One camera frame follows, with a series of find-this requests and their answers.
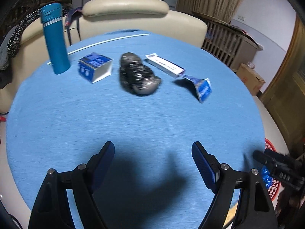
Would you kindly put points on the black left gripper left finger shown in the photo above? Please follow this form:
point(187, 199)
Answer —
point(51, 208)

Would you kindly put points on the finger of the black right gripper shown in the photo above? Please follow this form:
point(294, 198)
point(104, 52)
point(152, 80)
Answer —
point(265, 158)

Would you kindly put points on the white purple medicine box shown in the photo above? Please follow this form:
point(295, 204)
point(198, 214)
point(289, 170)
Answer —
point(166, 66)

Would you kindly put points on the white thin stick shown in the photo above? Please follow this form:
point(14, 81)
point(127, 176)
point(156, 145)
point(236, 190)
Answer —
point(105, 38)

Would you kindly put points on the brown cardboard box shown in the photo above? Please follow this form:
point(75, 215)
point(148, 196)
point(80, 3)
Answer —
point(250, 78)

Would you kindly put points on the wooden baby crib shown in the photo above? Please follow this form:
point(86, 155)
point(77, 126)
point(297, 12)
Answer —
point(229, 44)

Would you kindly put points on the black plastic bag bundle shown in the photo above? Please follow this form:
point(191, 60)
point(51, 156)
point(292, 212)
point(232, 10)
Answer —
point(135, 77)

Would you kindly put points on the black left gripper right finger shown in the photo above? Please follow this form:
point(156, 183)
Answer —
point(254, 208)

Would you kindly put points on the blue round tablecloth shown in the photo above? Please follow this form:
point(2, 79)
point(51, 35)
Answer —
point(60, 121)

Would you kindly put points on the blue white snack wrapper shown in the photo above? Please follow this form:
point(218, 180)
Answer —
point(202, 87)

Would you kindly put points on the blue plastic bag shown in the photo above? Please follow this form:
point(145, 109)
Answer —
point(266, 177)

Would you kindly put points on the dark clothes on sofa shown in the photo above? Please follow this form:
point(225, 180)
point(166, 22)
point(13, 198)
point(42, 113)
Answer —
point(11, 44)

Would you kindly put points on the right human hand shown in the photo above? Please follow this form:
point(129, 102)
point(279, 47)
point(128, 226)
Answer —
point(290, 209)

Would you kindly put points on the blue white carton box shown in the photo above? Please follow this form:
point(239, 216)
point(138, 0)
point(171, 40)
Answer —
point(95, 67)

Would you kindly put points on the blue strap bag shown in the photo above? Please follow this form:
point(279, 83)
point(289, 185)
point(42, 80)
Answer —
point(73, 15)

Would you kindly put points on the cream leather sofa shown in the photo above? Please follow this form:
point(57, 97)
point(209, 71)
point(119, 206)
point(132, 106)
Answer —
point(99, 17)

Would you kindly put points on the blue thermos bottle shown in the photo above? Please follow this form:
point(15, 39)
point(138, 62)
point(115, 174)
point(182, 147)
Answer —
point(51, 19)

